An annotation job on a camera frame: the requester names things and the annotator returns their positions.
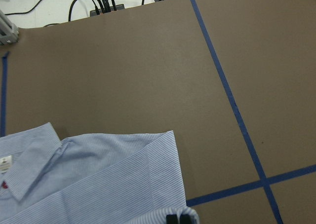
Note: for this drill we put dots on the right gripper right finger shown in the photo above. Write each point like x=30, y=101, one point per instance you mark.
x=185, y=219

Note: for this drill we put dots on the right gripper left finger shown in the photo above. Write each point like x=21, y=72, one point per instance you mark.
x=172, y=219

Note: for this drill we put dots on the light blue striped shirt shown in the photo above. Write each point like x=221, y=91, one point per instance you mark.
x=90, y=178

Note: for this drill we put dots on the silver aluminium frame post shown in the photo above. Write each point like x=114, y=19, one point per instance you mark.
x=9, y=32

